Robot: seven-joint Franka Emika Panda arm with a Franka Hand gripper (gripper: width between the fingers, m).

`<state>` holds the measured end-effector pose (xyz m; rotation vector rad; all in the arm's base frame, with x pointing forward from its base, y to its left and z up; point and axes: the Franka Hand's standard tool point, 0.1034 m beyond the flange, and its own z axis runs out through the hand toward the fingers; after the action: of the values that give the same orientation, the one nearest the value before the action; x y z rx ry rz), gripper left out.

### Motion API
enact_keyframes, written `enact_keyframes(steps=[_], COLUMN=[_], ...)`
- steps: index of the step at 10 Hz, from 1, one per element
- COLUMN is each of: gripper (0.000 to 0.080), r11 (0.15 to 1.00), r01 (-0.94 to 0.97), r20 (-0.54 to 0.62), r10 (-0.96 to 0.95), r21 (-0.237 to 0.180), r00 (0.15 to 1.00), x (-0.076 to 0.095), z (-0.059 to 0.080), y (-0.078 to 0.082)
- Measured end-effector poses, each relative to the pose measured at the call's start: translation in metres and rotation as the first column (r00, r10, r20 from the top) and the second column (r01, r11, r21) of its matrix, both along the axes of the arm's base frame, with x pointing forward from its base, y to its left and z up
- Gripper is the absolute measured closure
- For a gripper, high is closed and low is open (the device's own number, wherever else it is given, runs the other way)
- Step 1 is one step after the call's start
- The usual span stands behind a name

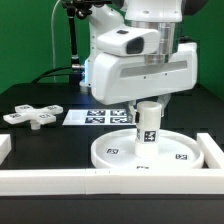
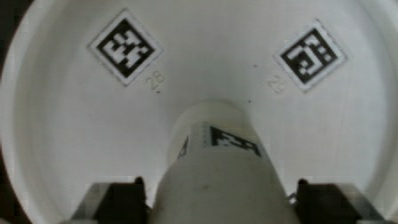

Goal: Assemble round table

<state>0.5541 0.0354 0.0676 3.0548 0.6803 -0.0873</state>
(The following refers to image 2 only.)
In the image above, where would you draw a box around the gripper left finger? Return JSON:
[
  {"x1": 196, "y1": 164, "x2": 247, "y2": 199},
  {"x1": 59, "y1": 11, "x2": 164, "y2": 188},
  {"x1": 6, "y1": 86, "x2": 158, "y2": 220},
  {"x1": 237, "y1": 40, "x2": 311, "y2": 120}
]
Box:
[{"x1": 70, "y1": 177, "x2": 150, "y2": 224}]

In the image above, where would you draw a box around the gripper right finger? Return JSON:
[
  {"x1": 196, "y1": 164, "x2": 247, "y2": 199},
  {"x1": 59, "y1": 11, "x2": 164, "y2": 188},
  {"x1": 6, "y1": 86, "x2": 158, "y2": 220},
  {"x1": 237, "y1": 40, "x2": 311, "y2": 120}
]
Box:
[{"x1": 290, "y1": 179, "x2": 386, "y2": 224}]

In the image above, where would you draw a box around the white round table top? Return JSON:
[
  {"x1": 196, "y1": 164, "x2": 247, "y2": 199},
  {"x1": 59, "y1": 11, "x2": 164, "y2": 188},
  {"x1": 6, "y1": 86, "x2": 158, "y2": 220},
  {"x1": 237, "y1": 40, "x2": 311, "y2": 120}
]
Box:
[{"x1": 0, "y1": 0, "x2": 398, "y2": 224}]

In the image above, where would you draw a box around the white cylindrical table leg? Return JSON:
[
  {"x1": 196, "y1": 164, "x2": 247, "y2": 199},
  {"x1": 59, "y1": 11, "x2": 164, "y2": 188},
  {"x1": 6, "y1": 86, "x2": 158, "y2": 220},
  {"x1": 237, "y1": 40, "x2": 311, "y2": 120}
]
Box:
[{"x1": 150, "y1": 101, "x2": 301, "y2": 224}]

